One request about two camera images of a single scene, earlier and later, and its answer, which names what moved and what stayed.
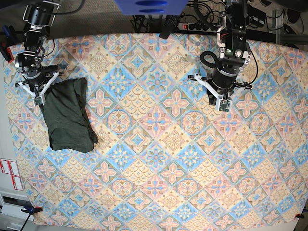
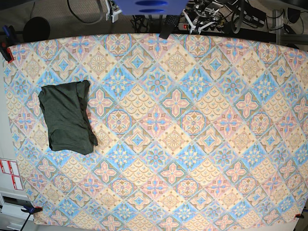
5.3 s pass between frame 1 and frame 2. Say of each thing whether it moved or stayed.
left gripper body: moved
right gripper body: moved
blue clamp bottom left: stayed
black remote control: stayed
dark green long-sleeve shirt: stayed
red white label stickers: stayed
